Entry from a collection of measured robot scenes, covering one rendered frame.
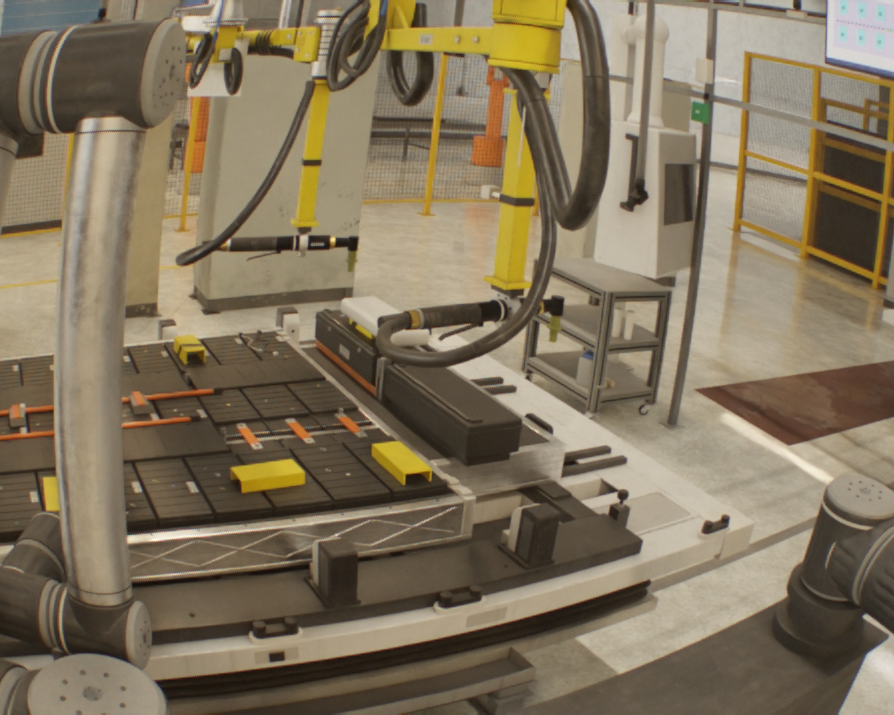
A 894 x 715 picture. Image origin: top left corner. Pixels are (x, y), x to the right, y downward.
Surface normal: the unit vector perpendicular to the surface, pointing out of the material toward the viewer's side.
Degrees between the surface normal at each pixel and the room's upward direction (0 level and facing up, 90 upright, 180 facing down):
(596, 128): 92
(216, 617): 0
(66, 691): 0
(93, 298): 82
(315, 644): 90
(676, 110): 90
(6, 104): 108
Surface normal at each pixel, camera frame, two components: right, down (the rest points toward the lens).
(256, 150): 0.51, 0.33
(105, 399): 0.83, 0.18
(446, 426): -0.86, 0.09
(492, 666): 0.10, -0.94
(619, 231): -0.57, 0.22
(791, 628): -0.27, -0.85
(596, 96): -0.11, 0.25
